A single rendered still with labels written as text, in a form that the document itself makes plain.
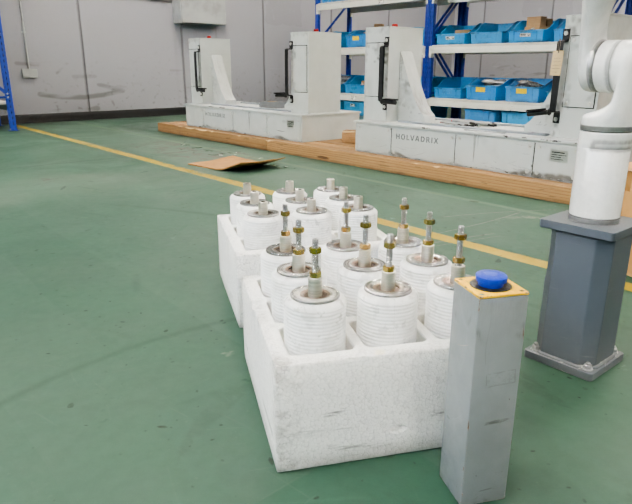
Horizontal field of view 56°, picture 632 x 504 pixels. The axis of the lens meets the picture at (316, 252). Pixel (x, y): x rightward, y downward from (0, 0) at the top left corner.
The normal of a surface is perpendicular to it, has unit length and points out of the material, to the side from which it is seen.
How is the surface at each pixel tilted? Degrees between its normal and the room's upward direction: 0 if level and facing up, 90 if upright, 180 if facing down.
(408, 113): 90
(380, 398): 90
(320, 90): 90
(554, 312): 90
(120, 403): 0
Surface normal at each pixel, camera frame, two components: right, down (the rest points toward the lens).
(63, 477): 0.00, -0.95
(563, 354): -0.76, 0.19
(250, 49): 0.65, 0.23
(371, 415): 0.24, 0.29
